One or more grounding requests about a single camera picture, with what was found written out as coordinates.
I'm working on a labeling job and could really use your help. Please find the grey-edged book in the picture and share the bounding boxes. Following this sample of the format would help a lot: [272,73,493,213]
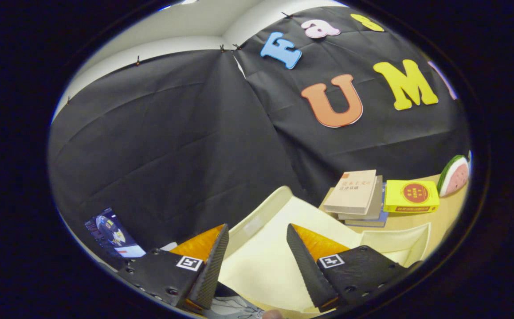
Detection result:
[337,175,384,221]

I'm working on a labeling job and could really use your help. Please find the yellow book with red circle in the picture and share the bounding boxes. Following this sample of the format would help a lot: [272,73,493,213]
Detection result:
[383,179,440,214]

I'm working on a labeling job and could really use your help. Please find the blue book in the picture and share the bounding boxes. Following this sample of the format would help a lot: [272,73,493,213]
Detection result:
[345,184,389,228]

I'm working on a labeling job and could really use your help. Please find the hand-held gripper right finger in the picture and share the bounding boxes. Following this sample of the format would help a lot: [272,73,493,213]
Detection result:
[286,223,421,313]

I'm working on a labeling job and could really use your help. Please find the black backdrop cloth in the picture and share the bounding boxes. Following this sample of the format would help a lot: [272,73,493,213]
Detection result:
[47,5,471,271]

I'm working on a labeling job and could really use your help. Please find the beige paperback book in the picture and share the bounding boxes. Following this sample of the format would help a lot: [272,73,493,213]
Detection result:
[323,170,377,215]

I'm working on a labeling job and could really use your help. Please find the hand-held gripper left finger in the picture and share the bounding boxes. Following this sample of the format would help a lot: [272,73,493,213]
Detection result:
[117,223,230,311]

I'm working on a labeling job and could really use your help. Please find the cream fabric storage box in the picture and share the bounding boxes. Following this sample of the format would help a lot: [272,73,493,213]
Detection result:
[217,185,432,315]

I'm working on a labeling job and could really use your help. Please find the watermelon slice plush toy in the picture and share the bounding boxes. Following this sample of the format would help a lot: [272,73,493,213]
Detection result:
[437,155,470,198]

